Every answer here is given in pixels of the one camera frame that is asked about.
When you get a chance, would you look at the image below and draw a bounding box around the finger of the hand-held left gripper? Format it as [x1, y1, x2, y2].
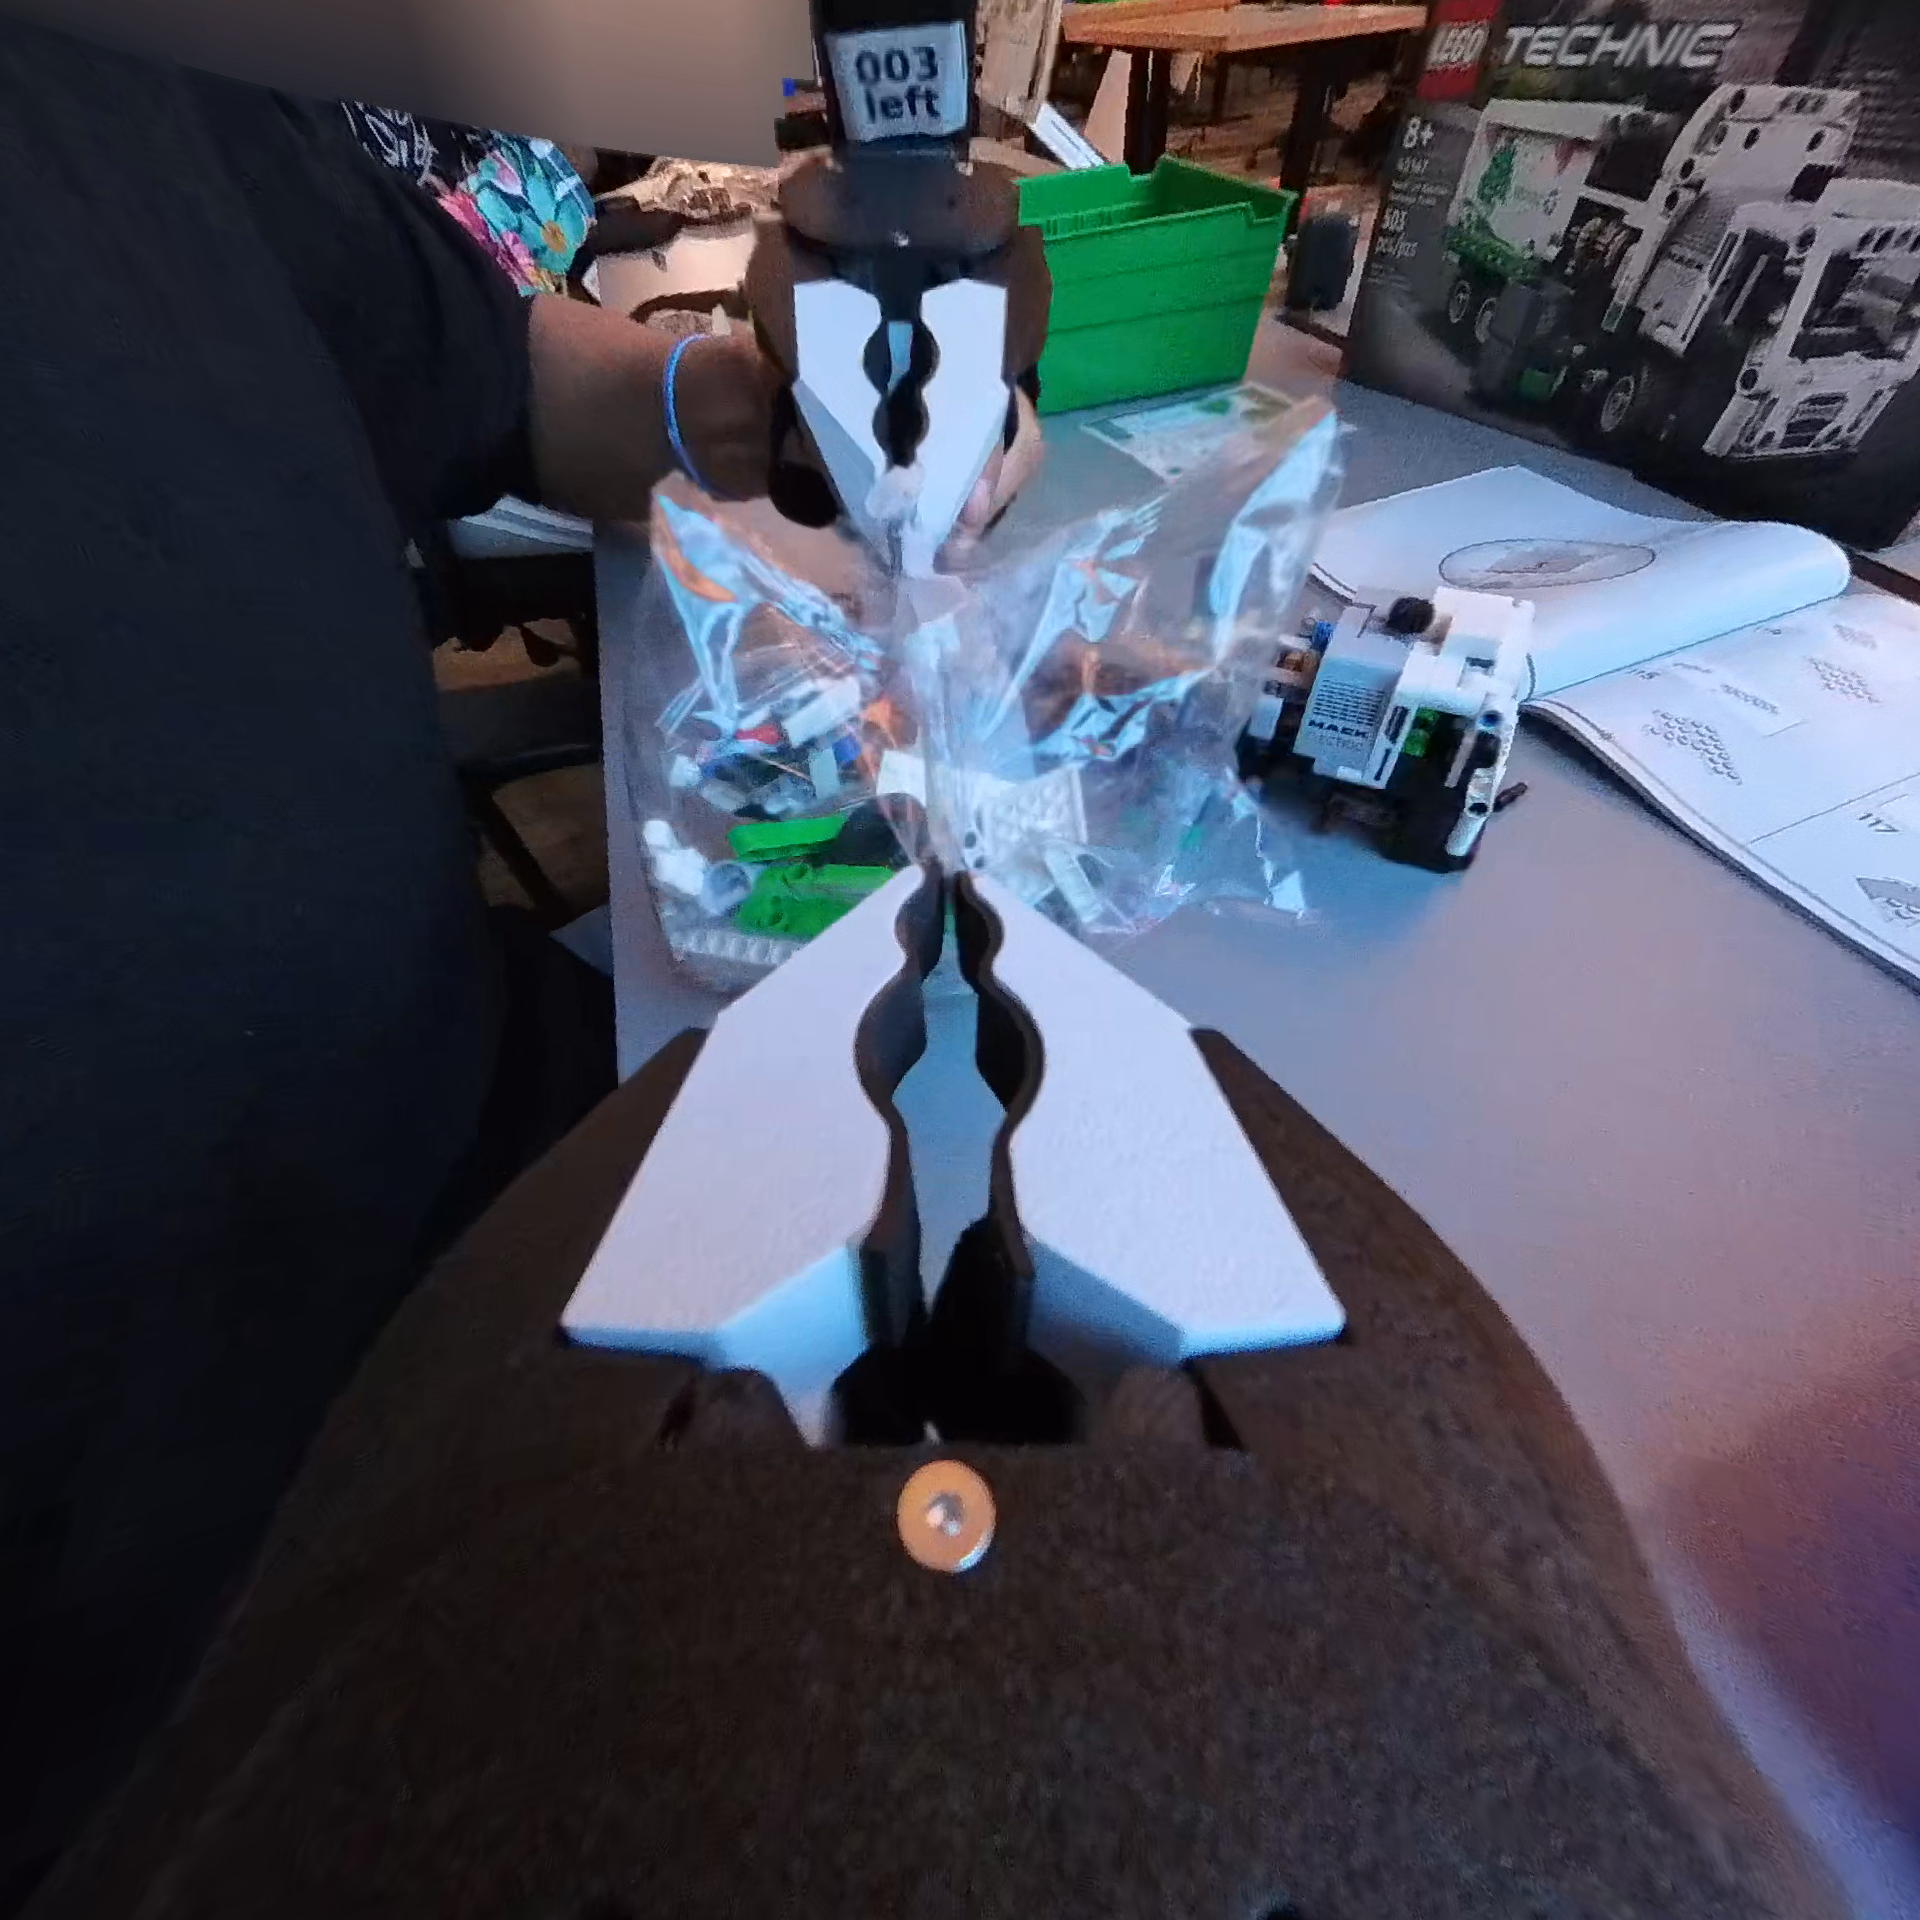
[902, 280, 1015, 560]
[789, 278, 902, 528]

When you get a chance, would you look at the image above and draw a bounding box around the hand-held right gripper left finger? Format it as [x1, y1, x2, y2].
[559, 862, 945, 1447]

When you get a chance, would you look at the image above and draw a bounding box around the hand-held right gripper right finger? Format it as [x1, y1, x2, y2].
[958, 871, 1346, 1366]

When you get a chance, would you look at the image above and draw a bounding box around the green plastic bin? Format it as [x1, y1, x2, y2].
[1016, 153, 1298, 418]

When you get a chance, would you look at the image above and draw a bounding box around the clear plastic parts bag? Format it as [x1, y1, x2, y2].
[626, 386, 1343, 994]

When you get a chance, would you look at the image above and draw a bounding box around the lego truck model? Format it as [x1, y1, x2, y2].
[1237, 587, 1538, 876]

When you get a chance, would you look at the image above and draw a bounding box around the lego instruction booklet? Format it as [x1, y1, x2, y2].
[1302, 465, 1920, 986]

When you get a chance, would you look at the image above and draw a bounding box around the person's left forearm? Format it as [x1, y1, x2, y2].
[434, 286, 695, 528]

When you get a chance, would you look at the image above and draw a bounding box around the black lego truck box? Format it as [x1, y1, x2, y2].
[1338, 0, 1920, 554]

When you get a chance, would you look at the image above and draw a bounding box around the person's left hand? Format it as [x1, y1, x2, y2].
[680, 334, 1047, 545]

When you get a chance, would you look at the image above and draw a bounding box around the blue wristband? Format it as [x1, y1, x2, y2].
[660, 331, 713, 489]

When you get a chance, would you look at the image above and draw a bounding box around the green printed sticker sheet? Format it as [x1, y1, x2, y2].
[1082, 382, 1306, 482]

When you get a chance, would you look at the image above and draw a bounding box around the black power adapter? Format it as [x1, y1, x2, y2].
[1285, 201, 1361, 318]

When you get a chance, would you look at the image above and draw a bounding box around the floral printed bag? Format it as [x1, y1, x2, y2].
[343, 104, 598, 299]

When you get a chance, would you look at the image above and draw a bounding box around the black chair frame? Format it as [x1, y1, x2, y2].
[426, 518, 608, 918]

